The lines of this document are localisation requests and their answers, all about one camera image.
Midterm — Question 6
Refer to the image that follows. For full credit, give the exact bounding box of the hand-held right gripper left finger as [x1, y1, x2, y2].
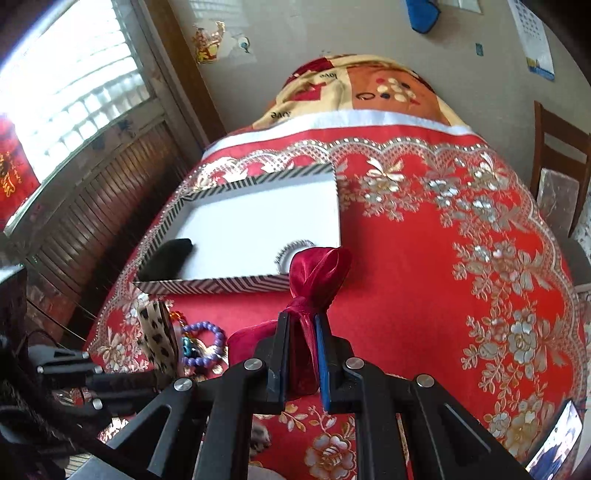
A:
[106, 312, 296, 480]

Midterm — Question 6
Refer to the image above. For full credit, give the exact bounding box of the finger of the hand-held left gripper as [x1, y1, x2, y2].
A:
[83, 371, 181, 416]
[28, 346, 105, 377]

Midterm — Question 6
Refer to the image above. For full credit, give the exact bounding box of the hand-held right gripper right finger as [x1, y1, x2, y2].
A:
[314, 314, 532, 480]

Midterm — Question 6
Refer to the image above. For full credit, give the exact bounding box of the leopard print bow clip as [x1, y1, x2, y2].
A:
[137, 300, 182, 376]

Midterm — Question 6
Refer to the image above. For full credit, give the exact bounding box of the colourful charm bead bracelet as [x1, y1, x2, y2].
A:
[168, 310, 204, 365]

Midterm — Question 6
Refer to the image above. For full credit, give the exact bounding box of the purple bead bracelet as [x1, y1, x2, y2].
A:
[181, 322, 228, 376]

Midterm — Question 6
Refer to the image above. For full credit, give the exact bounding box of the dark red satin bow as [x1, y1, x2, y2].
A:
[227, 246, 352, 398]

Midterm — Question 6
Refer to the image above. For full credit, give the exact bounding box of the brown scrunchie with leopard ears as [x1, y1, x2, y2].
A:
[250, 424, 274, 454]

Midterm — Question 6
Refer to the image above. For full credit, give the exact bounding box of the striped cardboard tray box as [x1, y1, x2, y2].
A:
[131, 162, 342, 296]

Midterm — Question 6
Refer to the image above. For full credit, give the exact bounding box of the red floral tablecloth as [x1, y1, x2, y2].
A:
[85, 134, 587, 480]

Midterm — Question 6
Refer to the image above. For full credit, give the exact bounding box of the black velvet cushion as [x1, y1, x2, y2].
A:
[139, 237, 195, 281]

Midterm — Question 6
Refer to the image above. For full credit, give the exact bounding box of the wooden slatted door panel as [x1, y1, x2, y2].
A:
[0, 115, 208, 342]

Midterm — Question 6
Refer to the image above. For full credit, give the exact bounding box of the red hanging decoration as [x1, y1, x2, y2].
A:
[0, 115, 42, 222]

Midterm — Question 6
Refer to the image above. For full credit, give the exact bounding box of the white cloth strip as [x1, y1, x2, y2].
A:
[203, 111, 483, 158]

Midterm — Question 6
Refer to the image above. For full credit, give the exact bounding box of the smartphone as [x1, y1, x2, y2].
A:
[526, 399, 583, 476]

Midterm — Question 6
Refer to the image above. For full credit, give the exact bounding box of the window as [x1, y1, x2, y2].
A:
[0, 0, 160, 185]

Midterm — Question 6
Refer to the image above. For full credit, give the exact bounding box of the orange patterned blanket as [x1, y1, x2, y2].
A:
[252, 54, 462, 134]

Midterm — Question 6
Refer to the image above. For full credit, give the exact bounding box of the mottled seat cushion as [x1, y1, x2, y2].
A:
[536, 167, 581, 238]

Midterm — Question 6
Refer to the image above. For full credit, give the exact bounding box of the floral cloth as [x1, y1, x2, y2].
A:
[570, 198, 591, 259]

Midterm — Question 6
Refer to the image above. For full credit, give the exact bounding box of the wooden chair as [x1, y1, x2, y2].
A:
[529, 100, 591, 241]

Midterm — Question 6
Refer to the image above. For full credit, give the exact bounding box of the blue cloth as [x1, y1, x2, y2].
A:
[404, 0, 441, 35]

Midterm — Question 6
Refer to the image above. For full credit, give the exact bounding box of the silver crystal bracelet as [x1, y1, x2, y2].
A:
[276, 240, 317, 273]

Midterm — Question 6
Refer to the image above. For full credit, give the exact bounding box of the cartoon wall sticker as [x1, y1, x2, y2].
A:
[191, 21, 227, 64]

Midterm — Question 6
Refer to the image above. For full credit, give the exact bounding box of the wall chart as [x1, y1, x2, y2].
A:
[507, 0, 556, 81]

